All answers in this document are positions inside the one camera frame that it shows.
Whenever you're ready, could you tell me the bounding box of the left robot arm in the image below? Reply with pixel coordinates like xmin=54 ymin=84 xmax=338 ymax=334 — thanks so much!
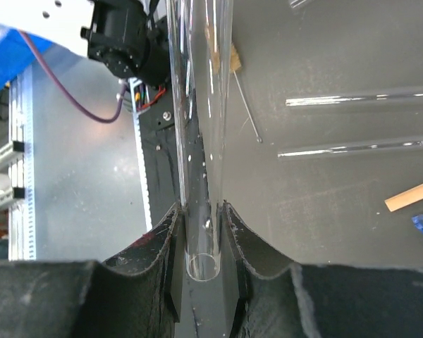
xmin=0 ymin=1 xmax=170 ymax=87

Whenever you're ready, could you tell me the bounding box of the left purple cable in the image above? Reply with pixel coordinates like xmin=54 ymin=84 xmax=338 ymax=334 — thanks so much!
xmin=19 ymin=30 xmax=128 ymax=124

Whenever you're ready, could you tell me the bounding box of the wooden stick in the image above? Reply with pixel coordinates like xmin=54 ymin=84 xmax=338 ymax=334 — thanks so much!
xmin=384 ymin=183 xmax=423 ymax=212

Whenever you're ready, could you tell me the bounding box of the glass test tube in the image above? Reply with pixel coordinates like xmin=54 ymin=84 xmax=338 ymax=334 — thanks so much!
xmin=166 ymin=1 xmax=233 ymax=282
xmin=277 ymin=136 xmax=423 ymax=161
xmin=285 ymin=86 xmax=423 ymax=108
xmin=288 ymin=0 xmax=308 ymax=10

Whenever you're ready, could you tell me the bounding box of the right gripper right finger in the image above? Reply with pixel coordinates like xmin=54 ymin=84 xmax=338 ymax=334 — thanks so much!
xmin=221 ymin=203 xmax=423 ymax=337

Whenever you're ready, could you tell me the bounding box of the test tube brush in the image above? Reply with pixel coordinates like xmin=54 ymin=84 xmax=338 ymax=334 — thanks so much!
xmin=204 ymin=27 xmax=264 ymax=144

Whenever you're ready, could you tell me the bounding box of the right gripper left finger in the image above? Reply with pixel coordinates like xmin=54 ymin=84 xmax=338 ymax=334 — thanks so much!
xmin=0 ymin=206 xmax=181 ymax=337

